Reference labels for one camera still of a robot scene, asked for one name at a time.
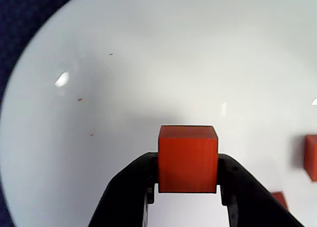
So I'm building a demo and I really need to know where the white round plate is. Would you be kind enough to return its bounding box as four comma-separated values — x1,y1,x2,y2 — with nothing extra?
0,0,317,227

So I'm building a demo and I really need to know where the red cube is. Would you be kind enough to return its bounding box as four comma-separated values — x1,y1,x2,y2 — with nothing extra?
271,191,290,211
304,134,317,182
158,124,219,194

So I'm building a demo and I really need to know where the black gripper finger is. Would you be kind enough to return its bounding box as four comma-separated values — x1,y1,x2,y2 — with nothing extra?
88,152,159,227
217,153,305,227

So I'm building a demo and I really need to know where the blue woven tablecloth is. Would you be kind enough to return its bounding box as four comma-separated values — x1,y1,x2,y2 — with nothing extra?
0,0,88,227

